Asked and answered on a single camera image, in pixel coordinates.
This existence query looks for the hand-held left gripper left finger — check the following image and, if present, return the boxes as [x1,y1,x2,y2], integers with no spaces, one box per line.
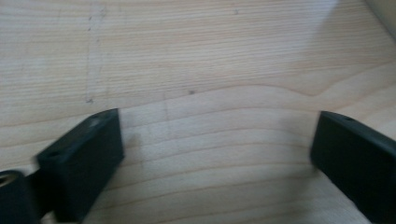
[35,107,125,224]

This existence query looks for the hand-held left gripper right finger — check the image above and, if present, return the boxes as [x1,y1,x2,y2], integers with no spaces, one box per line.
[309,110,396,224]

